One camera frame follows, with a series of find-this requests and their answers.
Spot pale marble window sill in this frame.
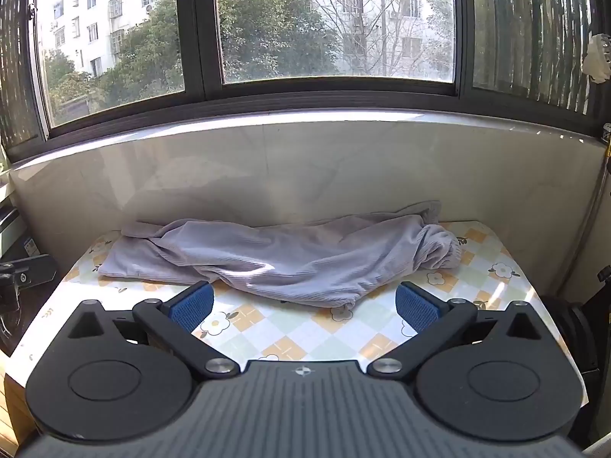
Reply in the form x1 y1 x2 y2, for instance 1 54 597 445
10 109 603 173

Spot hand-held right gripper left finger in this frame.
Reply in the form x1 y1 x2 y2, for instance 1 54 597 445
67 281 242 379

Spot dark slatted window blind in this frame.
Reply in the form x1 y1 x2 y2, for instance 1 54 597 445
472 0 595 115
0 0 41 151

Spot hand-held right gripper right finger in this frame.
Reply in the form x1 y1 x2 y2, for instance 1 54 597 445
367 281 540 376

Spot thin metal pipe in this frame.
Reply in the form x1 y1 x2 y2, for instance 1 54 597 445
570 124 611 293

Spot grey box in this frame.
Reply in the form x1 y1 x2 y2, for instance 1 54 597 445
0 205 22 255

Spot green tree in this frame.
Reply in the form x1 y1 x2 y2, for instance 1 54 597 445
98 0 341 106

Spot white plastic object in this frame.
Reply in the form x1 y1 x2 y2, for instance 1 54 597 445
586 33 611 84

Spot black equipment stand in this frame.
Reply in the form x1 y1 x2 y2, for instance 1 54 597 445
544 267 611 377

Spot dark window frame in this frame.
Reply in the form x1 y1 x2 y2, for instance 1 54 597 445
0 0 611 163

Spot lavender ribbed pants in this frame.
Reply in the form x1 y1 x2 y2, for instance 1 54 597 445
98 200 463 309

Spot white apartment building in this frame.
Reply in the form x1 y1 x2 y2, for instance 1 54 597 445
296 0 454 78
38 0 165 79

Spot black metal bracket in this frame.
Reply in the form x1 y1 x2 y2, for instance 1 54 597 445
0 254 58 318

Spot floral checked tablecloth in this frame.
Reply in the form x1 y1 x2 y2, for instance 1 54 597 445
10 219 590 408

